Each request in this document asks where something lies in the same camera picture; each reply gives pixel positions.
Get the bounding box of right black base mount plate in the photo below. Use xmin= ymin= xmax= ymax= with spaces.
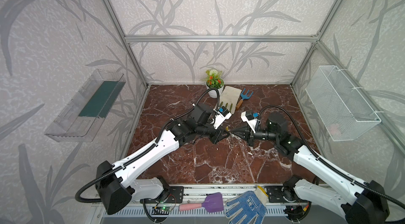
xmin=264 ymin=186 xmax=297 ymax=203

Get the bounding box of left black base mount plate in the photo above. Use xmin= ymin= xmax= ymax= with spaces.
xmin=144 ymin=186 xmax=185 ymax=204

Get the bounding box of blue dotted work glove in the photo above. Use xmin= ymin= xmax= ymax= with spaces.
xmin=225 ymin=187 xmax=268 ymax=224

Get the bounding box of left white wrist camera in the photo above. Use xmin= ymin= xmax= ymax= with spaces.
xmin=213 ymin=106 xmax=232 ymax=130

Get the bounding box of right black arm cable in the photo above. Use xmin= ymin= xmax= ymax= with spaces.
xmin=257 ymin=105 xmax=405 ymax=211

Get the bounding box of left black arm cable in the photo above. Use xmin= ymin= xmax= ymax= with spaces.
xmin=74 ymin=87 xmax=220 ymax=204

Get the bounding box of aluminium frame rail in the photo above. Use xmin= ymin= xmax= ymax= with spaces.
xmin=124 ymin=35 xmax=317 ymax=43

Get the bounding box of white pot with plant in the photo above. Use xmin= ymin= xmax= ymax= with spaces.
xmin=205 ymin=68 xmax=225 ymax=98

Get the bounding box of white wire mesh basket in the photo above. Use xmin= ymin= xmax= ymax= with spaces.
xmin=305 ymin=65 xmax=381 ymax=142

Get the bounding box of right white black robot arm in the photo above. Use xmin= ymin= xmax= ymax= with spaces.
xmin=233 ymin=111 xmax=390 ymax=224

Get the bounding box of clear plastic wall shelf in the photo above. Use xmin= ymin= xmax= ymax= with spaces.
xmin=44 ymin=69 xmax=126 ymax=143

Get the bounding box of blue hand rake wooden handle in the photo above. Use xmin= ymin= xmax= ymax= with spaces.
xmin=236 ymin=89 xmax=254 ymax=110

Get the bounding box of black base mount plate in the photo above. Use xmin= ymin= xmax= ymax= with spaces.
xmin=264 ymin=186 xmax=297 ymax=203
xmin=144 ymin=186 xmax=185 ymax=204

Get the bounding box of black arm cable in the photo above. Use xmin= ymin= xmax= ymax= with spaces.
xmin=257 ymin=105 xmax=405 ymax=211
xmin=74 ymin=87 xmax=220 ymax=204

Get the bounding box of cream gardening glove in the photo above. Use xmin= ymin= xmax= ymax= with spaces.
xmin=219 ymin=86 xmax=242 ymax=114

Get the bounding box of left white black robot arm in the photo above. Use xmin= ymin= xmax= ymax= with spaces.
xmin=95 ymin=104 xmax=232 ymax=214

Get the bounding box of purple scoop pink handle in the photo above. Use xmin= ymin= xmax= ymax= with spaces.
xmin=179 ymin=192 xmax=224 ymax=213

